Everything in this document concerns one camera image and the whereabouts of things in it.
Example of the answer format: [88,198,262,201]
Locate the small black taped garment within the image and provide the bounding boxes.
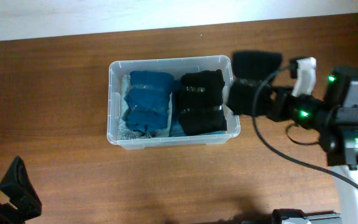
[226,50,283,116]

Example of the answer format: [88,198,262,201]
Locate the large black taped garment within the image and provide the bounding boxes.
[176,69,227,136]

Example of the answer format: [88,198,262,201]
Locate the dark blue jeans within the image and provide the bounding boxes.
[170,80,227,137]

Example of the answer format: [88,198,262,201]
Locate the teal taped shirt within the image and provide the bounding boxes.
[124,70,174,133]

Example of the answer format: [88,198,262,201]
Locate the light blue jeans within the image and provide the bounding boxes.
[118,73,172,140]

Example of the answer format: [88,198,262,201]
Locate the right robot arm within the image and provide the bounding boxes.
[267,66,358,223]

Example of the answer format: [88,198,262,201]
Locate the clear plastic storage container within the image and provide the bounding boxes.
[107,55,241,150]

